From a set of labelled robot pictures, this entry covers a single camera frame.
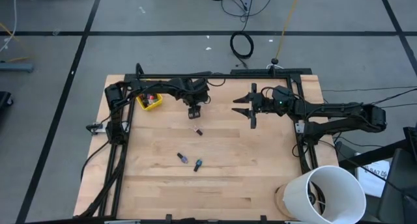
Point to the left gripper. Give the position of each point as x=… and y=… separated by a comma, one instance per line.
x=197, y=93

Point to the black object on floor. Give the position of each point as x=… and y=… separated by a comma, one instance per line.
x=4, y=100

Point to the lilac nail polish bottle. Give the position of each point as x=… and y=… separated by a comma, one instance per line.
x=182, y=158

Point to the pale pink nail polish bottle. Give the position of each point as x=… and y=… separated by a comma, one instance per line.
x=198, y=131

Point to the black frame clip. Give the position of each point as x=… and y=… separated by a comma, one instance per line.
x=168, y=218
x=263, y=218

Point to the silver metal bracket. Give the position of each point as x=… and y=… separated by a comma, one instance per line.
x=99, y=128
x=299, y=127

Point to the white cylindrical lamp shade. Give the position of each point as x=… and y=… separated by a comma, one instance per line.
x=299, y=194

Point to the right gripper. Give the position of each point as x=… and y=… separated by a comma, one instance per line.
x=265, y=103

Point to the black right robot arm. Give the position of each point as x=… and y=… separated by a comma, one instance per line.
x=374, y=118

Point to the black aluminium table frame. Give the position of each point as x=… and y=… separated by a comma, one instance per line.
x=260, y=76

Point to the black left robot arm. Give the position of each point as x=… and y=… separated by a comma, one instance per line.
x=153, y=85

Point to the black metal beam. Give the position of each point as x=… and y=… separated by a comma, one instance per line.
x=374, y=155

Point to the teal blue nail polish bottle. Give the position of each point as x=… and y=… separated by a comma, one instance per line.
x=197, y=165

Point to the yellow slotted plastic basket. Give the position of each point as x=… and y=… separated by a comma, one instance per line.
x=150, y=108

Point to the grey metal floor rail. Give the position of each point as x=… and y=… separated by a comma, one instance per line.
x=16, y=67

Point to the white printed paper sheet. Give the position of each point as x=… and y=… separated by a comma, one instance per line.
x=374, y=181

